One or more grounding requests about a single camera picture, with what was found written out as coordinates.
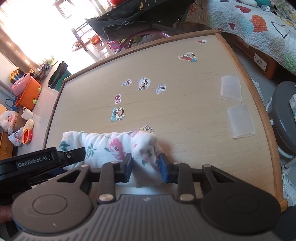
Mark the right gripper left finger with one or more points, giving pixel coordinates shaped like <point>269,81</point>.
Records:
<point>110,174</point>

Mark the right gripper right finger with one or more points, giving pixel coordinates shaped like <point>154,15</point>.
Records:
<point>179,174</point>

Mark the white floral baby garment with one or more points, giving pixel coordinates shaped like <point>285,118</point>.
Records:
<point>107,147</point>

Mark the orange plastic tub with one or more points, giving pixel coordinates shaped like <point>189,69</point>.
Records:
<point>30,95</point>

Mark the red letter sticker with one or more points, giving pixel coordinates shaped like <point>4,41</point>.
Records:
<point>117,99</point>

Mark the clear tape patch lower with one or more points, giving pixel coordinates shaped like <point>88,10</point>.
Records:
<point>240,121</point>

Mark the clear tape patch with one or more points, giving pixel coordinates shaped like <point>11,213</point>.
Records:
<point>240,121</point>
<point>231,88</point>

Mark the cartoon face sticker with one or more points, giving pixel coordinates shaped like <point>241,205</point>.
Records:
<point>144,83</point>

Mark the teal trash bin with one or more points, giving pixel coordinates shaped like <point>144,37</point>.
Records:
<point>61,73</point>

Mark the clear tape patch upper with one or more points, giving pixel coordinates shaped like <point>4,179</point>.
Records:
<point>231,88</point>

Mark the grey round stool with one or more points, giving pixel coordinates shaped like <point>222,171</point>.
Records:
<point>282,118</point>

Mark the cartoon boy sticker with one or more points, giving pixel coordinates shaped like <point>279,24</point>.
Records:
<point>189,56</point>

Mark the small red white sticker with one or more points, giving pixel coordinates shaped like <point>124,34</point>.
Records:
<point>202,41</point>

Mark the grey baby bouncer seat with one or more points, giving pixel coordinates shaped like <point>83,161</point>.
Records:
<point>131,17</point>

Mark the colourful heart quilt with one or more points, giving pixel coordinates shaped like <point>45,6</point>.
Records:
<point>262,30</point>

